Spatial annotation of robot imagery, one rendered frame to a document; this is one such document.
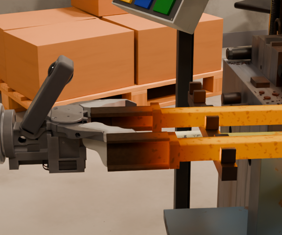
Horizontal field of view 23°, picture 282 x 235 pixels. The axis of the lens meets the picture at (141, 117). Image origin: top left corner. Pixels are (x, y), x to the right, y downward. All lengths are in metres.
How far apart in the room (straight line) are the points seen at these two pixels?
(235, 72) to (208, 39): 2.61
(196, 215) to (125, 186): 1.81
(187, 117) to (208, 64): 3.22
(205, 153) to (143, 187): 2.19
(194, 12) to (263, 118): 0.90
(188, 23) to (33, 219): 1.27
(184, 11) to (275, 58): 0.46
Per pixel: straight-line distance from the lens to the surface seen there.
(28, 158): 1.01
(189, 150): 0.89
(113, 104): 1.05
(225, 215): 1.29
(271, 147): 0.91
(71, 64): 0.97
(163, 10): 1.89
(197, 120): 1.01
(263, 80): 1.48
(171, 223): 1.26
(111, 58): 3.82
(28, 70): 3.72
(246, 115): 1.02
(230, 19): 5.44
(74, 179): 3.16
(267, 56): 1.53
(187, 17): 1.88
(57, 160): 0.99
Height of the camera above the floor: 1.36
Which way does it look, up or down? 20 degrees down
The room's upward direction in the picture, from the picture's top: straight up
